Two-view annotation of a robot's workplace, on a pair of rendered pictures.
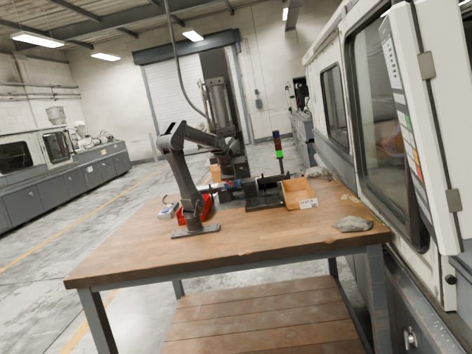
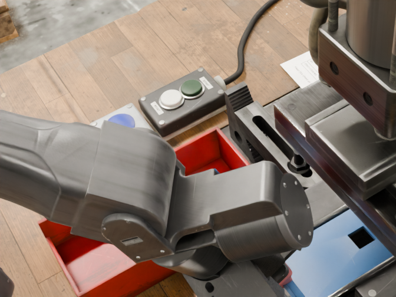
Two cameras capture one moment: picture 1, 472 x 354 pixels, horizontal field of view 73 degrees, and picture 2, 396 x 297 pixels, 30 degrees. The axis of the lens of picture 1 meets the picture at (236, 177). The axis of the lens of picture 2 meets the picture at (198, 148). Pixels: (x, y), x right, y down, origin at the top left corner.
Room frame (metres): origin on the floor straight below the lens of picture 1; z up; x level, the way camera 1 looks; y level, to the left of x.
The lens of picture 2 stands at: (1.30, -0.27, 1.65)
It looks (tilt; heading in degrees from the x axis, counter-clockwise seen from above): 50 degrees down; 62
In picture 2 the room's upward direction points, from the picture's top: 11 degrees counter-clockwise
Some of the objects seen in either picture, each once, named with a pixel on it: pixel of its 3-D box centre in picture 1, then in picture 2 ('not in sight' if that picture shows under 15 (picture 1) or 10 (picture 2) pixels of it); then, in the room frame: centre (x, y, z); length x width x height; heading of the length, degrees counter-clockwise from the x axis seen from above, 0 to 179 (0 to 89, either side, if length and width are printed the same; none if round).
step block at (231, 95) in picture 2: not in sight; (250, 125); (1.65, 0.25, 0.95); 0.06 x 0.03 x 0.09; 84
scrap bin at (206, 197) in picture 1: (195, 208); (157, 219); (1.48, 0.22, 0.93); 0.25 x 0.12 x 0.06; 174
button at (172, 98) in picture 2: not in sight; (171, 101); (1.61, 0.37, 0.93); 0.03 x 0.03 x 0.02
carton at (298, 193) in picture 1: (298, 193); not in sight; (1.40, -0.26, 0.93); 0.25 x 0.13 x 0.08; 174
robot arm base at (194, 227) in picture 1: (194, 223); not in sight; (1.25, 0.21, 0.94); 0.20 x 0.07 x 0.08; 84
